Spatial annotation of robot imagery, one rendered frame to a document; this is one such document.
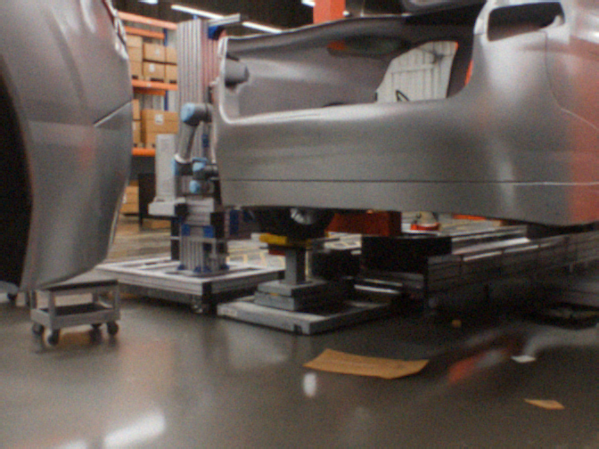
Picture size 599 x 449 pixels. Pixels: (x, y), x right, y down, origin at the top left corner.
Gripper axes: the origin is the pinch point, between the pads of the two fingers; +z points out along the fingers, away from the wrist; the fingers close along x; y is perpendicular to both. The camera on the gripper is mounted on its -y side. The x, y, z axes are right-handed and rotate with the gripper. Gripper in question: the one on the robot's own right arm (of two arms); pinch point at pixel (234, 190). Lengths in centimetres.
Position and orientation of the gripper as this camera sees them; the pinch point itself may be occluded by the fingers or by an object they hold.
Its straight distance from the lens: 467.5
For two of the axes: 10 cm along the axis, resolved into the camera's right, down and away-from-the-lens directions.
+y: 0.0, -10.0, -0.8
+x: -7.3, -0.5, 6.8
